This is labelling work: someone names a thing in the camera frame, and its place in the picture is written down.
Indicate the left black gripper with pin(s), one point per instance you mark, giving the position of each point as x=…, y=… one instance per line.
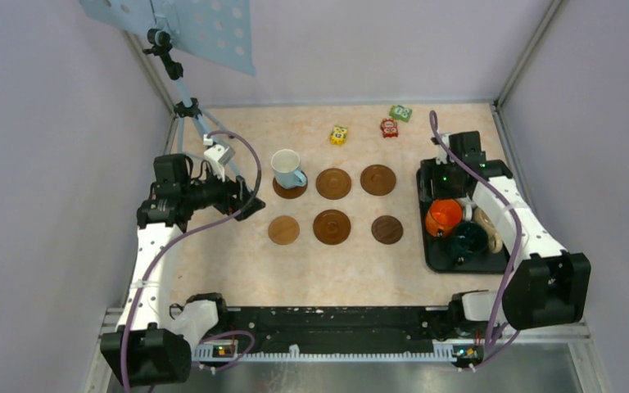
x=228, y=203

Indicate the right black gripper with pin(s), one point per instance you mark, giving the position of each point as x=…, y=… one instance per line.
x=430, y=187

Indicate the brown ridged wooden coaster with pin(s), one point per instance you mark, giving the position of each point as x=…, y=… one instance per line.
x=378, y=180
x=333, y=183
x=288, y=193

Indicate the light wooden coaster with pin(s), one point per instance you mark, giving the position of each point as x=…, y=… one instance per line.
x=283, y=230

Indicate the light blue mug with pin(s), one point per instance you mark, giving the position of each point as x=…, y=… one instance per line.
x=286, y=165

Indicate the dark brown ridged coaster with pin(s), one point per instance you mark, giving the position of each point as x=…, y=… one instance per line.
x=332, y=227

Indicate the black serving tray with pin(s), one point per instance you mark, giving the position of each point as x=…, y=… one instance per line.
x=437, y=257

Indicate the dark walnut coaster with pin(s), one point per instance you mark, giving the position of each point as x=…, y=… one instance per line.
x=387, y=229

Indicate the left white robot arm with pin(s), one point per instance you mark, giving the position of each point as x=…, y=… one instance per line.
x=149, y=347

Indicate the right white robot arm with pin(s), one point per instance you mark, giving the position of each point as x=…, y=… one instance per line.
x=544, y=284

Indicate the white mug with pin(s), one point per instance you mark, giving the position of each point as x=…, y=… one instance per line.
x=467, y=209

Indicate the orange mug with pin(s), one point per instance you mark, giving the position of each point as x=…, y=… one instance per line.
x=442, y=217

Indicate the dark green mug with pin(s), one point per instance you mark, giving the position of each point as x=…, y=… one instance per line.
x=468, y=241

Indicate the beige mug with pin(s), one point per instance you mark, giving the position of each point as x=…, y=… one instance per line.
x=495, y=242

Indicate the green toy block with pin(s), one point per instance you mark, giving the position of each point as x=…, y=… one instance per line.
x=401, y=113

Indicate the red toy block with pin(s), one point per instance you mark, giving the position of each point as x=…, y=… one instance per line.
x=389, y=128

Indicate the yellow toy block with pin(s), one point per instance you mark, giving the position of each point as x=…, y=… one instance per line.
x=338, y=135

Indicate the light blue perforated board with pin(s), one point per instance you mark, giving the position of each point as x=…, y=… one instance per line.
x=217, y=31

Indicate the light blue tripod stand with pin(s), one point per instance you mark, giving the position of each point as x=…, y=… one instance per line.
x=188, y=107

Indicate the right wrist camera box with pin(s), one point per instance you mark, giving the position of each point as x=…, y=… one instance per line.
x=443, y=147

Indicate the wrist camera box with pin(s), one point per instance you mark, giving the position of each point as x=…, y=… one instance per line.
x=219, y=156
x=443, y=147

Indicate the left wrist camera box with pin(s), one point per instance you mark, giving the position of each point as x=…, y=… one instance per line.
x=219, y=156

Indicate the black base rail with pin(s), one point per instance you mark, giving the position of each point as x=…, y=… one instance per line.
x=354, y=334

